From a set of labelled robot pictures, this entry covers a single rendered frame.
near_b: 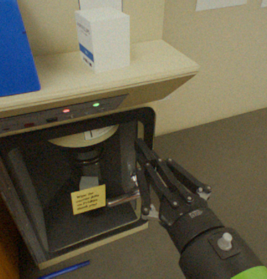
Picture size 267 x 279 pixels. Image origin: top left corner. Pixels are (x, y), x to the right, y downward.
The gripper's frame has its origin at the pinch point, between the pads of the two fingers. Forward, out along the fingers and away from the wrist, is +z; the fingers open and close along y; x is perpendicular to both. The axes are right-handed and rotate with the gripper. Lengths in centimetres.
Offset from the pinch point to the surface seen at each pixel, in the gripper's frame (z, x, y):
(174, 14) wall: 48, -11, -32
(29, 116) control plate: -3.6, -15.9, 18.2
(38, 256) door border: 3.7, 28.1, 26.0
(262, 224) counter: -7, 37, -38
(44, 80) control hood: -3.1, -20.1, 15.4
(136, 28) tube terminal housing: 4.9, -22.2, -0.1
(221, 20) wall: 48, -7, -52
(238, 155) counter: 21, 37, -53
